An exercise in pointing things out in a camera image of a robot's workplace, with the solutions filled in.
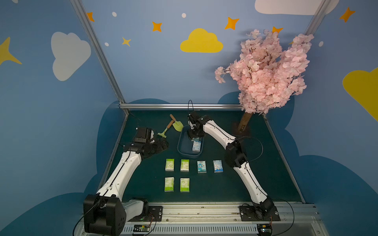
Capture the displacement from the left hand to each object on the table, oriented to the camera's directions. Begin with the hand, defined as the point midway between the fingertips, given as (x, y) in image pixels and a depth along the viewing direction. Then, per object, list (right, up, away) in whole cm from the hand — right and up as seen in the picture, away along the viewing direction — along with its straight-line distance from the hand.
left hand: (162, 144), depth 83 cm
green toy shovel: (+6, +11, +28) cm, 31 cm away
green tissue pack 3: (+4, -22, -1) cm, 23 cm away
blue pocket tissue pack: (+23, -14, +5) cm, 28 cm away
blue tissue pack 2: (+21, -2, +16) cm, 26 cm away
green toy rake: (-4, +4, +24) cm, 25 cm away
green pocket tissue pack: (+3, -13, +6) cm, 15 cm away
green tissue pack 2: (+13, -23, -2) cm, 26 cm away
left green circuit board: (-8, -40, -12) cm, 43 cm away
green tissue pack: (+13, -14, +7) cm, 20 cm away
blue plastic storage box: (+12, -3, +16) cm, 20 cm away
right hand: (+18, +5, +19) cm, 27 cm away
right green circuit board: (+54, -42, -10) cm, 69 cm away
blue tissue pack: (+34, -14, +7) cm, 37 cm away
